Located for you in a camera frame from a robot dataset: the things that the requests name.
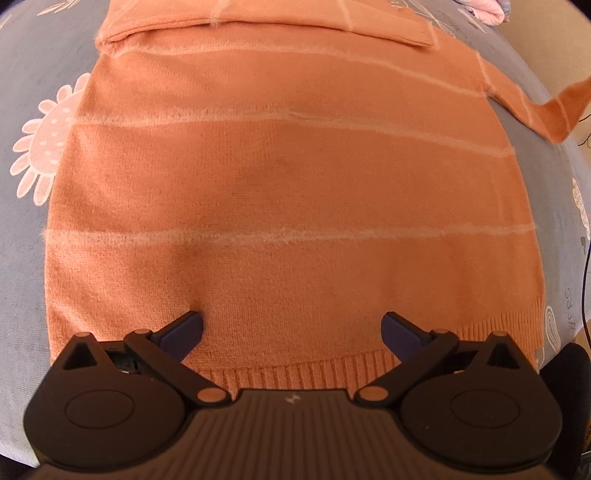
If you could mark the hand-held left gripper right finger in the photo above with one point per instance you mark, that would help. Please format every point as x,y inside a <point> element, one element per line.
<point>401,335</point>

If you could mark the orange knit sweater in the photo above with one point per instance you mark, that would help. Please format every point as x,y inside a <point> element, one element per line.
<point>300,184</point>

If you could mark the pink and lilac floral quilt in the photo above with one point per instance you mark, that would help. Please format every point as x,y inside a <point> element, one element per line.
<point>485,9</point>

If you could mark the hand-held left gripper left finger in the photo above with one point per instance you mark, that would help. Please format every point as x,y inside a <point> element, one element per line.
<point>182,335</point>

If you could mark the person's black trousers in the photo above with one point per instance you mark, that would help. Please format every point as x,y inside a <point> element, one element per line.
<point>568,406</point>

